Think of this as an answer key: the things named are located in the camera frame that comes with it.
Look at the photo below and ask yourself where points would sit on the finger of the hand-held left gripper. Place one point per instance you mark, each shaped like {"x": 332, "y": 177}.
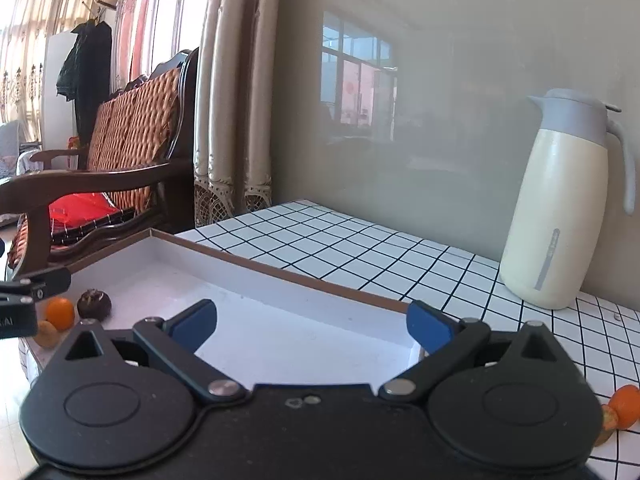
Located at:
{"x": 45, "y": 282}

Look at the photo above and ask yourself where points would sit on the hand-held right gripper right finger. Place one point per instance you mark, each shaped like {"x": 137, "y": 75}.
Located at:
{"x": 429, "y": 326}

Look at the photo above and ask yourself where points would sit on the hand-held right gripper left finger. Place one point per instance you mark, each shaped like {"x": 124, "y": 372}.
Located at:
{"x": 195, "y": 322}

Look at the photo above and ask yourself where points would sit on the small brown round fruit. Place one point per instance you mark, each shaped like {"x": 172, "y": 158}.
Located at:
{"x": 45, "y": 335}

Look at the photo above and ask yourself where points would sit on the small orange kumquat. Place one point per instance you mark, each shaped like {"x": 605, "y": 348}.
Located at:
{"x": 60, "y": 313}

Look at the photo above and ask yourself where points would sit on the dark water chestnut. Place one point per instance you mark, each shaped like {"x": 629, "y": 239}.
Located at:
{"x": 94, "y": 303}

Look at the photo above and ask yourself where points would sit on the brown cardboard box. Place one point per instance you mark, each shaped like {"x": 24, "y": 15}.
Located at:
{"x": 300, "y": 320}

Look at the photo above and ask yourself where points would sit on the brown cylindrical vegetable piece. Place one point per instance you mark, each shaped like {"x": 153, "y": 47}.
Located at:
{"x": 606, "y": 422}

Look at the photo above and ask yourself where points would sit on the reddish orange tangerine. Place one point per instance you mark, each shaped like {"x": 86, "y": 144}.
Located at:
{"x": 627, "y": 406}

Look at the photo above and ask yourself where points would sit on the red cushion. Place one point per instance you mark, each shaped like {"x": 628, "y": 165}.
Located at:
{"x": 85, "y": 210}

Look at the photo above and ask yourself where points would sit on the white black checked tablecloth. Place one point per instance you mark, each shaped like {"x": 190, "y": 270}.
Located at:
{"x": 350, "y": 255}

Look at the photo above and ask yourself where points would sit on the pale cloth heap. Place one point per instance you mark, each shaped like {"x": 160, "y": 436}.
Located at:
{"x": 15, "y": 150}

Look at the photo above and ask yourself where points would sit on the cream thermos jug grey lid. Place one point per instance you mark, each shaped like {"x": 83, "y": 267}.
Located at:
{"x": 555, "y": 200}

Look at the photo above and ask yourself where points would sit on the wooden sofa orange cushions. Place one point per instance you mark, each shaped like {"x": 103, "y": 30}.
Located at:
{"x": 130, "y": 125}

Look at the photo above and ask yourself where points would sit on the white refrigerator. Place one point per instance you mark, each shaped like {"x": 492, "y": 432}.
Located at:
{"x": 55, "y": 90}

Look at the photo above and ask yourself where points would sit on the black hanging coat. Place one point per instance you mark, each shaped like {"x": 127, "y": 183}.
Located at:
{"x": 87, "y": 60}

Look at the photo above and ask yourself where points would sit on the beige lace curtain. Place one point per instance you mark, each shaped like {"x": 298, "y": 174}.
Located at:
{"x": 235, "y": 85}

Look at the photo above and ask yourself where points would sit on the beige sheer curtain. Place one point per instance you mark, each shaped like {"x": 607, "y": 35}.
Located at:
{"x": 35, "y": 35}

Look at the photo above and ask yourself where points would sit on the beige hat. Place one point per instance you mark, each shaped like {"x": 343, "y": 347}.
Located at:
{"x": 108, "y": 0}

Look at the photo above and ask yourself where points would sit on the window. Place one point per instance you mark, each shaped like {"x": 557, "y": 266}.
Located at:
{"x": 165, "y": 10}

